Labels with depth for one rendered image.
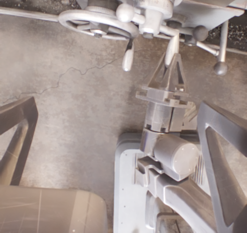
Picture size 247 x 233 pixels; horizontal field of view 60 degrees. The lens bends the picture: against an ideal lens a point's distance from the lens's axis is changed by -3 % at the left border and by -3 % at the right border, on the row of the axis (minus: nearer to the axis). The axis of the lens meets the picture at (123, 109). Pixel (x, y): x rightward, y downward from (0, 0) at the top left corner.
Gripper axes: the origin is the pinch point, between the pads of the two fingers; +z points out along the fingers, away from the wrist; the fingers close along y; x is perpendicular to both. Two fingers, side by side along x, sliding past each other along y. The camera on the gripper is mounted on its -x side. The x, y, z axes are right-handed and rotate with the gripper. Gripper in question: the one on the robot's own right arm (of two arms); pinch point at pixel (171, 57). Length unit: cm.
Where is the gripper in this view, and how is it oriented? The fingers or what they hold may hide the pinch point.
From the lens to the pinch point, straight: 45.3
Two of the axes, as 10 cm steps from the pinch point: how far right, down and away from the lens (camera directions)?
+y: 5.9, 2.1, -7.8
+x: -7.9, -0.6, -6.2
